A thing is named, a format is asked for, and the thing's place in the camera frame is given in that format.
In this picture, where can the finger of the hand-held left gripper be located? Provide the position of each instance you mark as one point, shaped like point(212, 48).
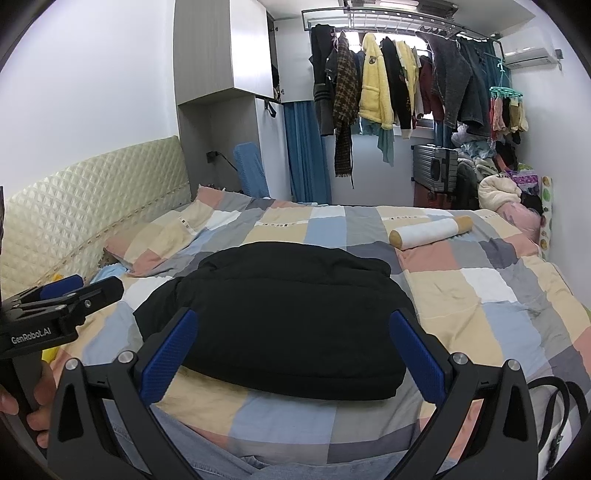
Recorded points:
point(104, 290)
point(60, 286)

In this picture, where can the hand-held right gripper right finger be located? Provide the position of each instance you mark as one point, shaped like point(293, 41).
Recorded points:
point(418, 357)

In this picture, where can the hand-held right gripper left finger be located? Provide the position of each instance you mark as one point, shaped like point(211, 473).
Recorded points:
point(168, 360)

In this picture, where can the black padded jacket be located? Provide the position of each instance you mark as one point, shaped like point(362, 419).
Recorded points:
point(286, 314)

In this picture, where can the pile of mixed clothes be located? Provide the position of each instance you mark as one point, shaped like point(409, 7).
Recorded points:
point(480, 152)

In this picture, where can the person's left hand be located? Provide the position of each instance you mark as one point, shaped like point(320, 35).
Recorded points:
point(39, 424)

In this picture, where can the light blue cloth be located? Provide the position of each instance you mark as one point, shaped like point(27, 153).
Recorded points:
point(108, 273)

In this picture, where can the patchwork pillow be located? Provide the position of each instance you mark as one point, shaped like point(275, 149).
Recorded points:
point(157, 240)

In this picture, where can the cream quilted headboard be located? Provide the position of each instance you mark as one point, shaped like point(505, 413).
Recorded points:
point(92, 198)

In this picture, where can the patchwork bed cover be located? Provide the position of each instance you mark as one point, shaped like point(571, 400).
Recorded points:
point(485, 286)

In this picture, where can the white bolster with tan ends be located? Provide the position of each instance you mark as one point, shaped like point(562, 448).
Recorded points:
point(431, 233)

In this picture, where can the red suitcase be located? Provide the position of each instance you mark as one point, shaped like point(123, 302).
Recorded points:
point(431, 196)

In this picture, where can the pink garment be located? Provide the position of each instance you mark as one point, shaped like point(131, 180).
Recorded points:
point(524, 219)

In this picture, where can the cream fleece coat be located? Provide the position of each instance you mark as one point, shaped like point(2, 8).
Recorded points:
point(498, 191)

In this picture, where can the dotted colourful cloth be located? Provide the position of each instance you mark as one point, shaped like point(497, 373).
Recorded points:
point(545, 217)

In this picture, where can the blue chair cover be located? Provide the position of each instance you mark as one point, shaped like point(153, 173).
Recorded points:
point(251, 170)

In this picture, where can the silver ribbed suitcase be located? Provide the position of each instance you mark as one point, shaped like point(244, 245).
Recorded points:
point(434, 166)

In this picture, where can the teal hanging cloth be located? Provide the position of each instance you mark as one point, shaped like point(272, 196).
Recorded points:
point(387, 143)

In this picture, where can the blue curtain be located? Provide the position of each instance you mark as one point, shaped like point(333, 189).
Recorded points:
point(307, 157)

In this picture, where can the yellow fleece jacket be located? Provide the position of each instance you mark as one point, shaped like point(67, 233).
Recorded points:
point(374, 87)

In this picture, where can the green clip hanger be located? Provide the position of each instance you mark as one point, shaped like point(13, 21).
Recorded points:
point(506, 92)

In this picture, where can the black cardigan with cream cuffs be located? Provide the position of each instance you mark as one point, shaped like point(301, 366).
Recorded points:
point(392, 69)

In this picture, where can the black hanging jacket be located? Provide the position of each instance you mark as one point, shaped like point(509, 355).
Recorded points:
point(323, 83)

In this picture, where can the white air conditioner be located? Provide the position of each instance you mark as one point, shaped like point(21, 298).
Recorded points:
point(528, 46)

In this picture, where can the metal ceiling drying rack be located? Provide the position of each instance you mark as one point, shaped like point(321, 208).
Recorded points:
point(383, 14)

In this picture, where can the wall socket with plug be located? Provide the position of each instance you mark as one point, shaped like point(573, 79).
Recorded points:
point(212, 157)

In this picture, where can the grey wall cabinet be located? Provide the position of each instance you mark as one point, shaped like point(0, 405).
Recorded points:
point(217, 50)

